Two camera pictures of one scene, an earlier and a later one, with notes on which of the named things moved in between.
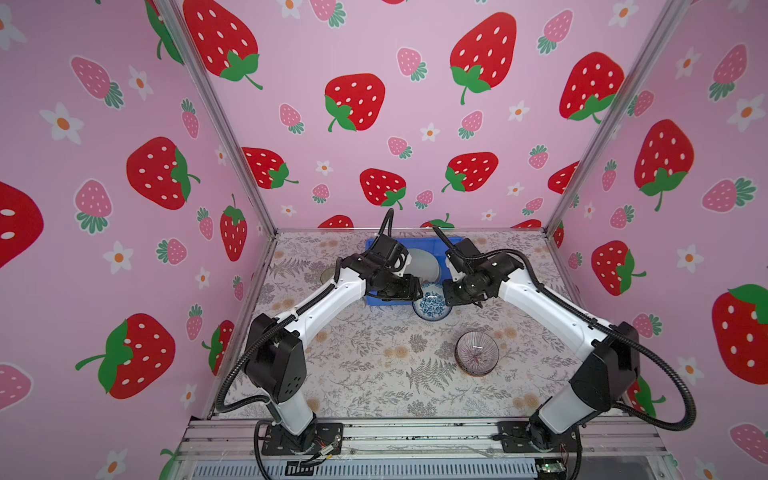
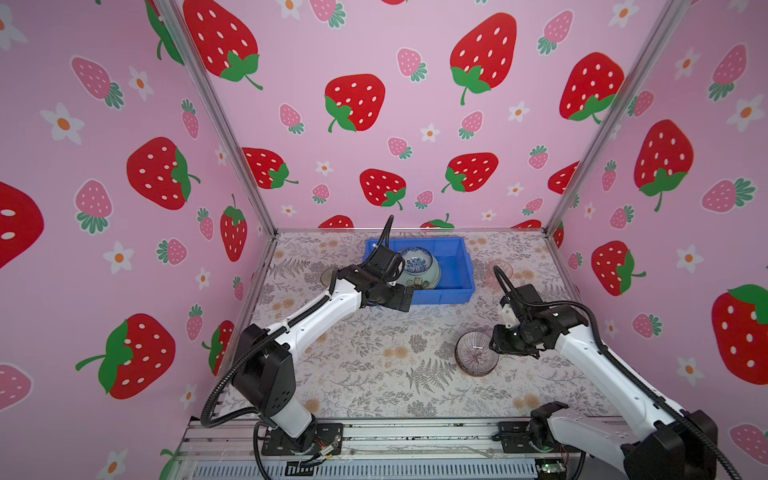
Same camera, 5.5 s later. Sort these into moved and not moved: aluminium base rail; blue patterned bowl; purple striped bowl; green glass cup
Moved: blue patterned bowl
Not moved: purple striped bowl; green glass cup; aluminium base rail
